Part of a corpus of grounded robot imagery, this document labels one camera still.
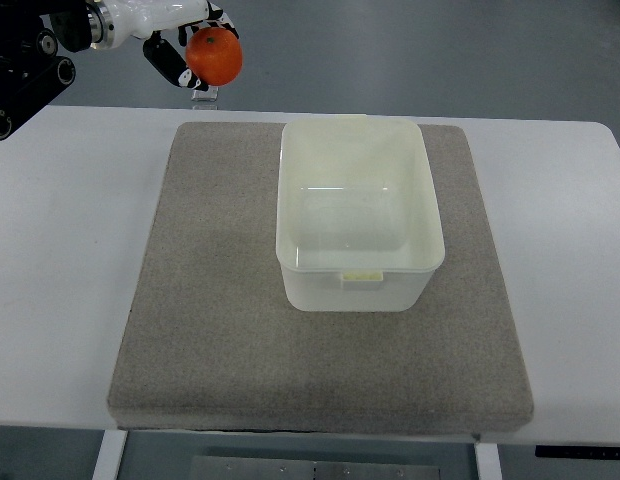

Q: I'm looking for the black table control panel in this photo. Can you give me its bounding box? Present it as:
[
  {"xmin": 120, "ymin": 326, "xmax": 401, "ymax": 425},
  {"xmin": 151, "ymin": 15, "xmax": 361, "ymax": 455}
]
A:
[{"xmin": 535, "ymin": 445, "xmax": 620, "ymax": 461}]

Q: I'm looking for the white right table leg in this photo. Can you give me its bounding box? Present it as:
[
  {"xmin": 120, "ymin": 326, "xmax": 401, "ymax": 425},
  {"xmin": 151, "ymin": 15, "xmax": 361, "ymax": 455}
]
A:
[{"xmin": 474, "ymin": 440, "xmax": 503, "ymax": 480}]

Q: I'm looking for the white plastic box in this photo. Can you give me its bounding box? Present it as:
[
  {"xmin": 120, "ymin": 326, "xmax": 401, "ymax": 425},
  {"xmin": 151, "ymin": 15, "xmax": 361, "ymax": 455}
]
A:
[{"xmin": 276, "ymin": 115, "xmax": 445, "ymax": 312}]

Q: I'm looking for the orange fruit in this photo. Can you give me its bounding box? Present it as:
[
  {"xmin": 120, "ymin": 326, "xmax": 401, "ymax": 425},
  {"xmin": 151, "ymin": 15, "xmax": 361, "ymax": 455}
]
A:
[{"xmin": 185, "ymin": 27, "xmax": 243, "ymax": 87}]

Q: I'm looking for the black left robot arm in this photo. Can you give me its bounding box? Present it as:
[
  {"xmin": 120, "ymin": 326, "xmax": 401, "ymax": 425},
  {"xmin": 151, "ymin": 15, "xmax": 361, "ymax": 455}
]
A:
[{"xmin": 0, "ymin": 1, "xmax": 102, "ymax": 141}]

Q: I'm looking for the white table leg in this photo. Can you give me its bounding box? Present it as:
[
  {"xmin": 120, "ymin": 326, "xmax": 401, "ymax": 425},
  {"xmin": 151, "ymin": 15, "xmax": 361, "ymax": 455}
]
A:
[
  {"xmin": 92, "ymin": 430, "xmax": 128, "ymax": 480},
  {"xmin": 474, "ymin": 440, "xmax": 503, "ymax": 480}
]

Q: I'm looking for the small metal floor plate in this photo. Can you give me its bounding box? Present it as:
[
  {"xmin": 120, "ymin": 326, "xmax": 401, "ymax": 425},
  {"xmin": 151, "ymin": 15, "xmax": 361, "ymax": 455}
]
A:
[{"xmin": 191, "ymin": 86, "xmax": 219, "ymax": 102}]

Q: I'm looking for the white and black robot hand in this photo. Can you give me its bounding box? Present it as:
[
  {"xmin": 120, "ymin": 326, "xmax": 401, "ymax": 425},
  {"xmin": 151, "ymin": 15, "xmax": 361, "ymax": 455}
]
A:
[{"xmin": 87, "ymin": 1, "xmax": 239, "ymax": 90}]

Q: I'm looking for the white left table leg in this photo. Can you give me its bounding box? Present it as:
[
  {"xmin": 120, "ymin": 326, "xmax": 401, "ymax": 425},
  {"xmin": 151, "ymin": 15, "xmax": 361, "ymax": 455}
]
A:
[{"xmin": 92, "ymin": 430, "xmax": 128, "ymax": 480}]

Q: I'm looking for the grey felt mat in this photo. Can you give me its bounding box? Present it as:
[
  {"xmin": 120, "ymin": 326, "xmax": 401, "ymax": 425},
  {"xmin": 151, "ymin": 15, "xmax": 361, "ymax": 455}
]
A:
[{"xmin": 107, "ymin": 122, "xmax": 534, "ymax": 435}]

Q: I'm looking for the grey metal base plate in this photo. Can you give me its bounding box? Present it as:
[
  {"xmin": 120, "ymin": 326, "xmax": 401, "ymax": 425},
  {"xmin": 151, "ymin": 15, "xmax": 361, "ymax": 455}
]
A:
[{"xmin": 189, "ymin": 456, "xmax": 441, "ymax": 480}]

